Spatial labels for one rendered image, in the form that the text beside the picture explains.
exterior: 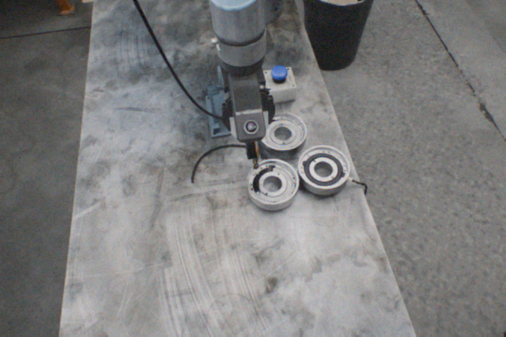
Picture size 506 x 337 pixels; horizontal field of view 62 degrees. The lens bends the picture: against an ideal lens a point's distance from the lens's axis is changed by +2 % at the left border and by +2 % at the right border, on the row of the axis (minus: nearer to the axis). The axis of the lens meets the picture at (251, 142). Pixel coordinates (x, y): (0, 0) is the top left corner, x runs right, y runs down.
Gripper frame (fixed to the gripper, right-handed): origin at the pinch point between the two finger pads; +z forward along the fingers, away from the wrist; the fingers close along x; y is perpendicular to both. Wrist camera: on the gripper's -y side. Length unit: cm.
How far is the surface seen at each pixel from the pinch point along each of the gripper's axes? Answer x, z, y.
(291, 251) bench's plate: -4.0, 13.0, -18.4
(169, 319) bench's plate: 19.9, 13.0, -26.1
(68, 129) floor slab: 77, 93, 92
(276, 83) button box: -9.7, 8.5, 20.9
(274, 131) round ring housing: -6.4, 10.4, 8.4
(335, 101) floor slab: -52, 93, 81
